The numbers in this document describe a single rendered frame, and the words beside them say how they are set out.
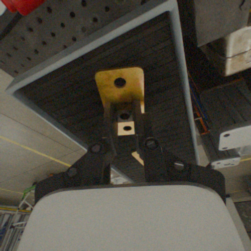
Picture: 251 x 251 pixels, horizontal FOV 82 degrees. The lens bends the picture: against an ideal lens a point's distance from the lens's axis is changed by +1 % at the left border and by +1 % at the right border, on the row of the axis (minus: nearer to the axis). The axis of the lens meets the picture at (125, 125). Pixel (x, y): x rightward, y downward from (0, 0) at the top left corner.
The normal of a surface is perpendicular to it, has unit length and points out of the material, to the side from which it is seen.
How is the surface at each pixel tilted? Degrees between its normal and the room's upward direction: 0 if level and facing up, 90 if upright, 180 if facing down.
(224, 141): 3
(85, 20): 0
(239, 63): 0
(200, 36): 15
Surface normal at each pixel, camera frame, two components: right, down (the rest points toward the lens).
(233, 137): 0.02, 0.77
